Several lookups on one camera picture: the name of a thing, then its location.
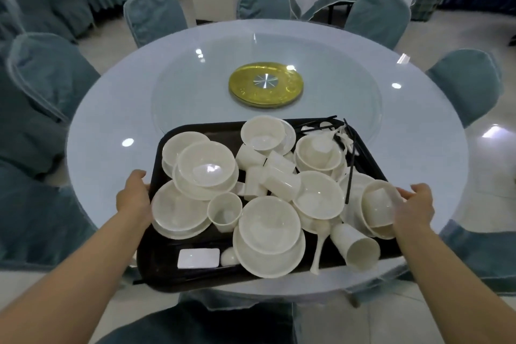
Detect person's left hand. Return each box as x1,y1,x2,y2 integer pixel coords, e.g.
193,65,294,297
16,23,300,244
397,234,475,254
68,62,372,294
116,169,154,234

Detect person's right hand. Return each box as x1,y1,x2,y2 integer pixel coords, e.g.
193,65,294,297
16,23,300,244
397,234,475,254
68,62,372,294
393,182,435,238

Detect black tray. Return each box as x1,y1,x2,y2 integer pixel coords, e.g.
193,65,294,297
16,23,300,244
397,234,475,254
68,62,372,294
135,117,407,294

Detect white chopstick rest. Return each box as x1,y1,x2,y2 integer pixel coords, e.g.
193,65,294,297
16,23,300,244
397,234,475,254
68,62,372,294
177,248,221,270

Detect person's right forearm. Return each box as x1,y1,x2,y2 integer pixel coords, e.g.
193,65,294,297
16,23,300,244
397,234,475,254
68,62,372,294
397,223,516,344

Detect person's left forearm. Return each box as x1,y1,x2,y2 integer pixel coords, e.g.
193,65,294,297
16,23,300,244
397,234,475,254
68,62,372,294
0,210,152,344

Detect white round table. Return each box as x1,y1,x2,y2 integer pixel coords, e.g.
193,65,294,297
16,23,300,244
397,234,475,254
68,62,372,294
66,18,470,308

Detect glass lazy susan turntable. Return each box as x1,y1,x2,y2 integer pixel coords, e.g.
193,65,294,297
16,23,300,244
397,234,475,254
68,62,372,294
151,39,384,155

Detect gold turntable base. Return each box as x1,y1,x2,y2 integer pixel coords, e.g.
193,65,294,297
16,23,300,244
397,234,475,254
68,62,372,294
228,62,304,109

